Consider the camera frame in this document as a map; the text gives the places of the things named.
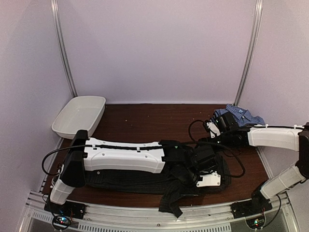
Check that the right circuit board with leds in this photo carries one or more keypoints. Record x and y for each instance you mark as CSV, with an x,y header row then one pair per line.
x,y
255,223

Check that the black pinstriped long sleeve shirt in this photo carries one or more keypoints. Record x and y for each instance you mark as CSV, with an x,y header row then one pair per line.
x,y
202,160

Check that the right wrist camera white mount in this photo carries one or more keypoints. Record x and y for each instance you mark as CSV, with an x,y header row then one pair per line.
x,y
212,129

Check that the circuit board with leds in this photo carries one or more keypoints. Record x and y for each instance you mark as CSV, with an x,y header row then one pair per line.
x,y
61,222
255,223

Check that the white plastic basin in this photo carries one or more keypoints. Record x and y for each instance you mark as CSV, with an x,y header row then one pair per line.
x,y
80,113

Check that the front aluminium rail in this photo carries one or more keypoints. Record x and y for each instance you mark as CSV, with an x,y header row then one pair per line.
x,y
208,218

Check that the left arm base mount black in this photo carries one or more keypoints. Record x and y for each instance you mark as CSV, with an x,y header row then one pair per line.
x,y
69,209

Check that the aluminium frame post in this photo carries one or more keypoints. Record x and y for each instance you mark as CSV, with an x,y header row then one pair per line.
x,y
257,17
62,49

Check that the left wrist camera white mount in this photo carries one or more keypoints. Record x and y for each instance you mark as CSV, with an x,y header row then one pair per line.
x,y
209,180

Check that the left aluminium frame post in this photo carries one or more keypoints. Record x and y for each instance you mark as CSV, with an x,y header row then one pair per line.
x,y
62,49

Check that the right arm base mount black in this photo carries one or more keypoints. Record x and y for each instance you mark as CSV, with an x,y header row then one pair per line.
x,y
256,205

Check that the left circuit board with leds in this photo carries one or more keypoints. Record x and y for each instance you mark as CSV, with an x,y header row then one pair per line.
x,y
61,222

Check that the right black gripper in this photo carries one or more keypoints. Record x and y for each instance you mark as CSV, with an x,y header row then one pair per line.
x,y
202,141

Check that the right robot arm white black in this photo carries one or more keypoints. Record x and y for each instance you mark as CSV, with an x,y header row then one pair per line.
x,y
225,131

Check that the right aluminium frame post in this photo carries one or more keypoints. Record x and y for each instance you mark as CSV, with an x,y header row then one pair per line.
x,y
257,17

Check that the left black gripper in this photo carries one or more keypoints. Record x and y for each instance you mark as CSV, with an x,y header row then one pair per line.
x,y
183,187

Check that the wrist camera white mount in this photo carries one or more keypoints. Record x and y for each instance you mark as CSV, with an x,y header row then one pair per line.
x,y
209,180
212,129

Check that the blue checked shirt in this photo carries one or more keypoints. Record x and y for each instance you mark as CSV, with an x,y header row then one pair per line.
x,y
242,116

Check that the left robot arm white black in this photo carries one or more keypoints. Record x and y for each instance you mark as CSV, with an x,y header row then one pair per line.
x,y
133,167

